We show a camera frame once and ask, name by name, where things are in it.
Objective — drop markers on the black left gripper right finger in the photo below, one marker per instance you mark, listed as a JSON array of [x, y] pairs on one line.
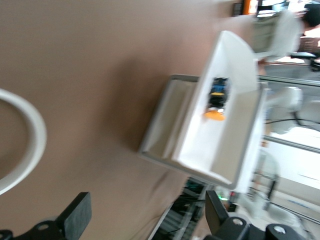
[[217, 220]]

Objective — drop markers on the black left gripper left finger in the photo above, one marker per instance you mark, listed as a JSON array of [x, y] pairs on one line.
[[75, 217]]

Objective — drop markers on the orange push button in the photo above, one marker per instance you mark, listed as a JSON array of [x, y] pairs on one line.
[[215, 116]]

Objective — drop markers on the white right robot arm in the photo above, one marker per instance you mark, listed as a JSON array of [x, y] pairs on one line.
[[285, 107]]

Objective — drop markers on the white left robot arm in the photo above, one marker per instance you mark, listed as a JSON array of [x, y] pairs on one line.
[[252, 205]]

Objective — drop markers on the person in background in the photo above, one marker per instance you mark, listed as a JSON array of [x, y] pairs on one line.
[[311, 15]]

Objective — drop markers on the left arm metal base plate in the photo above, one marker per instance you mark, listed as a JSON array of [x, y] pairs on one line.
[[175, 220]]

